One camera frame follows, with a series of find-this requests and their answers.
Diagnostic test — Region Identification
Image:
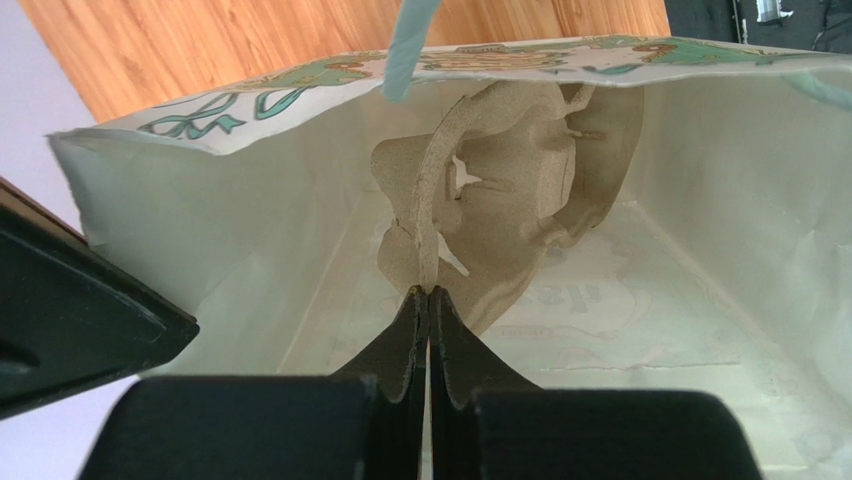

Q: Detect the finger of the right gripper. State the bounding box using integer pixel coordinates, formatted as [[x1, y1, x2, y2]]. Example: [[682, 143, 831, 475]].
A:
[[1, 180, 200, 419]]

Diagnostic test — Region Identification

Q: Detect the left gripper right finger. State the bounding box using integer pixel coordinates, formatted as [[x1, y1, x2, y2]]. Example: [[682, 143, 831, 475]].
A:
[[429, 287, 761, 479]]

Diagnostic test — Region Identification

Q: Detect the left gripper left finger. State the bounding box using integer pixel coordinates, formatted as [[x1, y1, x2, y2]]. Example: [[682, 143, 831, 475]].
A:
[[81, 287, 427, 479]]

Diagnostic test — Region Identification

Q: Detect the green paper gift bag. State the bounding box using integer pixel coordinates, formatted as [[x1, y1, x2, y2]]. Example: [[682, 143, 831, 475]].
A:
[[50, 1, 851, 479]]

